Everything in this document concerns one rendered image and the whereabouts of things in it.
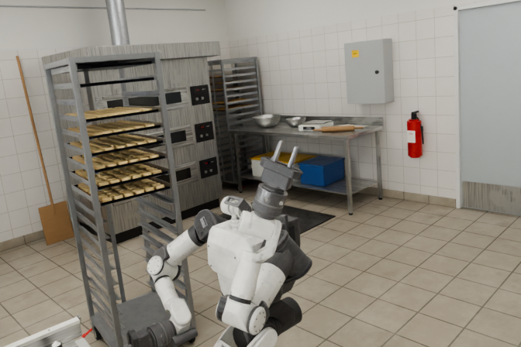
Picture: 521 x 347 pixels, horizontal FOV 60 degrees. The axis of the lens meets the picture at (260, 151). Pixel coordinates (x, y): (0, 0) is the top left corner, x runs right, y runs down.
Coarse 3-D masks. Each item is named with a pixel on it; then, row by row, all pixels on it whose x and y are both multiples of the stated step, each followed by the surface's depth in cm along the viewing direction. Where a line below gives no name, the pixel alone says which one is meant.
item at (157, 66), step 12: (156, 60) 248; (156, 72) 250; (168, 132) 256; (168, 144) 257; (168, 168) 261; (180, 216) 266; (180, 228) 266; (192, 300) 276; (192, 312) 277; (192, 324) 278
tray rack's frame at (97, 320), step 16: (48, 64) 261; (64, 64) 230; (80, 64) 282; (96, 64) 288; (48, 80) 272; (64, 160) 282; (64, 176) 283; (144, 208) 317; (112, 224) 306; (80, 240) 293; (112, 240) 308; (144, 240) 321; (80, 256) 294; (128, 304) 312; (144, 304) 310; (160, 304) 308; (96, 320) 296; (128, 320) 292; (144, 320) 290; (160, 320) 289; (112, 336) 276
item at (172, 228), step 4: (140, 208) 314; (140, 212) 312; (144, 212) 309; (148, 212) 302; (144, 216) 303; (148, 216) 302; (152, 216) 297; (156, 216) 292; (152, 220) 293; (156, 220) 292; (160, 220) 286; (160, 224) 284; (164, 224) 282; (168, 224) 276; (168, 228) 274; (172, 228) 273; (176, 228) 268; (172, 232) 267; (176, 232) 266
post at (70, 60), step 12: (72, 60) 222; (72, 72) 223; (72, 84) 225; (84, 120) 228; (84, 132) 229; (84, 144) 230; (96, 192) 236; (96, 204) 236; (96, 216) 237; (108, 264) 243; (108, 276) 244; (108, 288) 244; (120, 336) 251
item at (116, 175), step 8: (120, 168) 277; (128, 168) 278; (136, 168) 272; (144, 168) 272; (152, 168) 269; (80, 176) 275; (96, 176) 262; (104, 176) 259; (112, 176) 262; (120, 176) 255; (128, 176) 261; (136, 176) 252; (144, 176) 255; (96, 184) 248; (104, 184) 241
